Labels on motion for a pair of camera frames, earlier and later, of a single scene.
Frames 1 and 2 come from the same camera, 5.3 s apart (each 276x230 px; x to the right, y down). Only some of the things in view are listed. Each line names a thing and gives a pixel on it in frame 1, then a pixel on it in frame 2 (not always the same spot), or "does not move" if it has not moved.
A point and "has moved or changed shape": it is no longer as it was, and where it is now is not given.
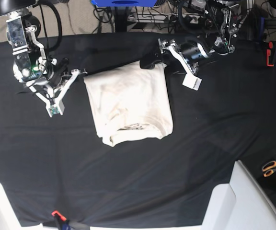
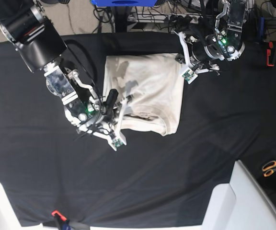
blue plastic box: [124, 3] does not move
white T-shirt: [131, 102] has moved or changed shape
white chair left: [0, 212] does not move
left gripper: [51, 90] → [108, 123]
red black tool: [271, 52] does not move
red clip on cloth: [62, 217] does not move
